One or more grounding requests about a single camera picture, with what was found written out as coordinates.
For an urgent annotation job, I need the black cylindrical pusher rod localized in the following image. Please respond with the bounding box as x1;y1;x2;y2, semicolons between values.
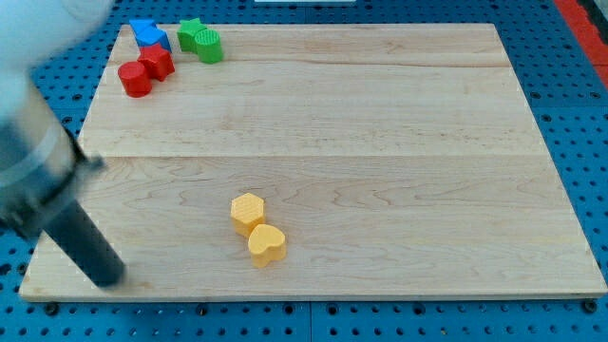
44;200;125;287

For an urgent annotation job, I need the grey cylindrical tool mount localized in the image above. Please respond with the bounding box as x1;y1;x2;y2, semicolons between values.
1;78;105;238

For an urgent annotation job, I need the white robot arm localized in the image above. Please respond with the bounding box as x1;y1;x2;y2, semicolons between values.
1;0;124;287

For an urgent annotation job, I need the red cylinder block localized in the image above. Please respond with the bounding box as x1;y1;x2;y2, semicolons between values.
118;61;152;98

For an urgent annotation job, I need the red star block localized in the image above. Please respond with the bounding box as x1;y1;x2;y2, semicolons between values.
138;43;175;82

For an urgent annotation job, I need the blue triangle block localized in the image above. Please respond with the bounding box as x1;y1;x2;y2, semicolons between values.
129;18;157;35

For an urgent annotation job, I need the blue cube block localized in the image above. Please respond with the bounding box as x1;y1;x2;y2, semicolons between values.
135;27;172;52

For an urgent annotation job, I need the yellow hexagon block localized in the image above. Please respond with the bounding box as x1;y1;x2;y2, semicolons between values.
230;193;265;238

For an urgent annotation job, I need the yellow heart block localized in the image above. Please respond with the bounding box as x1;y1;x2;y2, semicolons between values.
248;224;287;268

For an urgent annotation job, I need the green star block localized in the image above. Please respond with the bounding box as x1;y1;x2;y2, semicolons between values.
177;18;207;52

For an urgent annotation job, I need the green cylinder block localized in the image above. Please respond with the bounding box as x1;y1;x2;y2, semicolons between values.
194;28;223;64

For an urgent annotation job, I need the wooden board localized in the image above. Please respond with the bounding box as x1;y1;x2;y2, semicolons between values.
20;24;607;302

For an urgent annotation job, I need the red mat strip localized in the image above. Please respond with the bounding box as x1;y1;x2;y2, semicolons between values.
554;0;607;86

